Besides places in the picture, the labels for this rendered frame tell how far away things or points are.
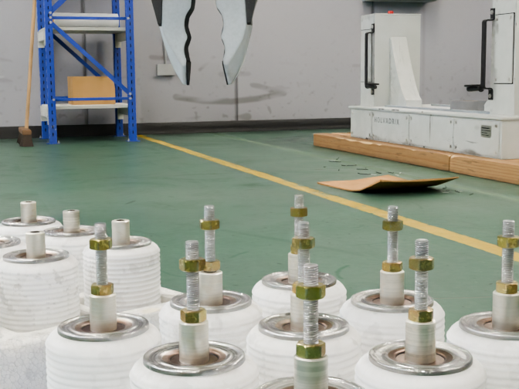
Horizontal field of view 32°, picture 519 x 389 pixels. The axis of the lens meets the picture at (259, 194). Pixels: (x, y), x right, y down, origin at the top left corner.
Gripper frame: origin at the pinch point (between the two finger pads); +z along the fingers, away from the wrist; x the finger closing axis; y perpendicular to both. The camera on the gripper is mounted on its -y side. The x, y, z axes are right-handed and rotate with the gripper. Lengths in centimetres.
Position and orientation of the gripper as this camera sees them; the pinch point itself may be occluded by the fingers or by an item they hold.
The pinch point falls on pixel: (205, 69)
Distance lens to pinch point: 81.0
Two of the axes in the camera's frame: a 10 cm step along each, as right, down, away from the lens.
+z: 0.1, 9.9, 1.3
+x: -9.9, -0.1, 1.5
